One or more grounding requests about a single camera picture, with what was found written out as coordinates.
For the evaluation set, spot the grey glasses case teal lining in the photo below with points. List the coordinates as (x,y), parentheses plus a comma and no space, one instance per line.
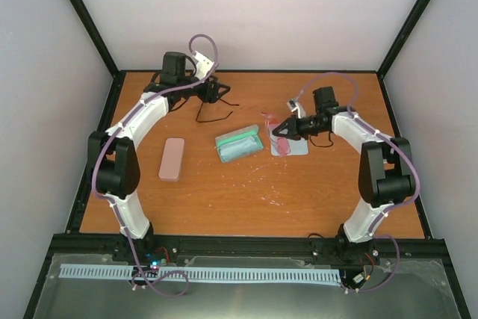
(236,135)

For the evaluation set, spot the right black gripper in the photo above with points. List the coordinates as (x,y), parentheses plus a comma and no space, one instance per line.
(292,125)

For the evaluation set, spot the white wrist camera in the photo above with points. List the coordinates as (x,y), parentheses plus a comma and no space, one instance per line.
(296,108)
(204,65)

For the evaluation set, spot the black frame glasses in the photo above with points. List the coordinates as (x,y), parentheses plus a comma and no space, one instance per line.
(215,112)

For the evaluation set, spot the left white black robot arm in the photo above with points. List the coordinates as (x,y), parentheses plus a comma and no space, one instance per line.
(112,154)

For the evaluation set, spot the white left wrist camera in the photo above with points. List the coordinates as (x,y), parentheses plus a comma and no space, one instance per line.
(204,65)

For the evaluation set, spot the black cage frame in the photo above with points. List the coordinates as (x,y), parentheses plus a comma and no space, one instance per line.
(72,242)

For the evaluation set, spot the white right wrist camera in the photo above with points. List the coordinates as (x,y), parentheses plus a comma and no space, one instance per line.
(296,108)

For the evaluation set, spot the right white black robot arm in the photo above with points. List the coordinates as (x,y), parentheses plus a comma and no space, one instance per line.
(386,175)

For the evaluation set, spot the light blue cloth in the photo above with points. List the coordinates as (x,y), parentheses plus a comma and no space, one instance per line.
(284,147)
(239,148)

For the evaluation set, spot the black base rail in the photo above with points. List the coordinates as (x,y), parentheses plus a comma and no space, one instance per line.
(311,250)

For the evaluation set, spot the pink glasses case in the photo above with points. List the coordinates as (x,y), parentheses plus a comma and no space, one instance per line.
(171,160)

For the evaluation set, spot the light blue slotted cable duct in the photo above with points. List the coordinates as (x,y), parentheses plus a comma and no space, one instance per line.
(226,275)

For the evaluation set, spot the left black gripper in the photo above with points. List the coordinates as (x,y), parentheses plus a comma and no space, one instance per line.
(211,97)

